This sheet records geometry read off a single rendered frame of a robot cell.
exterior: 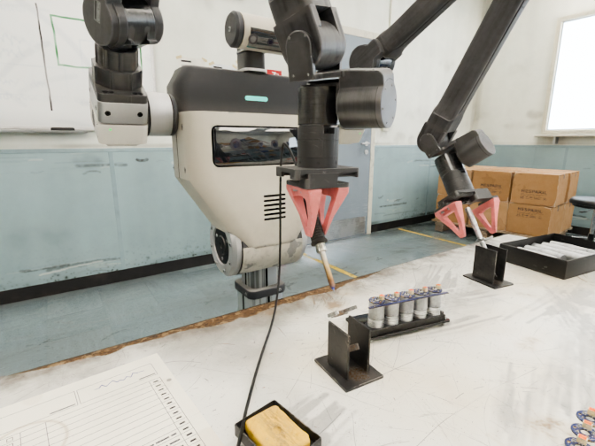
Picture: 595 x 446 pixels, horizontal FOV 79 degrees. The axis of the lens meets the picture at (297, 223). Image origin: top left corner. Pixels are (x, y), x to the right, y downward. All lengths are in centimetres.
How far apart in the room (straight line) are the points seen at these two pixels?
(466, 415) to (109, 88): 75
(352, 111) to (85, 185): 259
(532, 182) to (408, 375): 369
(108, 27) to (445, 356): 72
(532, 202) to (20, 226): 423
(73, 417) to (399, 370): 40
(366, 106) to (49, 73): 260
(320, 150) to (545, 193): 371
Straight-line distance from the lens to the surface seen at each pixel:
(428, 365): 56
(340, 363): 50
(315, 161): 48
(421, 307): 63
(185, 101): 85
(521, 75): 551
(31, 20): 296
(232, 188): 80
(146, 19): 75
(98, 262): 304
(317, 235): 51
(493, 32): 89
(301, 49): 47
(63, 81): 291
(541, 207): 413
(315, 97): 48
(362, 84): 46
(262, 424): 43
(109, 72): 77
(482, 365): 59
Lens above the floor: 105
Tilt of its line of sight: 13 degrees down
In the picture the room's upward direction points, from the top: straight up
